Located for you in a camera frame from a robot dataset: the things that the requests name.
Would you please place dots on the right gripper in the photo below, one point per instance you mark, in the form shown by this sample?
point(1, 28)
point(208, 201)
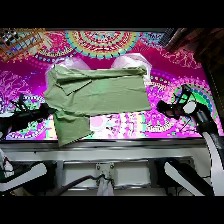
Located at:
point(168, 109)

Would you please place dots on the silver frame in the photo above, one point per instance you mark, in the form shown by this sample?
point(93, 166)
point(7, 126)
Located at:
point(126, 150)

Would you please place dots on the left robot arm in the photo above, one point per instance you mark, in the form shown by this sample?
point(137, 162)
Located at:
point(16, 120)

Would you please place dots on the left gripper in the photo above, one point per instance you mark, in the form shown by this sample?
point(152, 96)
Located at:
point(42, 111)

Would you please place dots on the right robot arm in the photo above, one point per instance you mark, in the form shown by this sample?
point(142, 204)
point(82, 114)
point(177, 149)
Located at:
point(213, 146)

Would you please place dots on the light green T-shirt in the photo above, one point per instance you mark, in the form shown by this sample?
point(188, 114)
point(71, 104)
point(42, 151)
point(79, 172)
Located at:
point(100, 93)

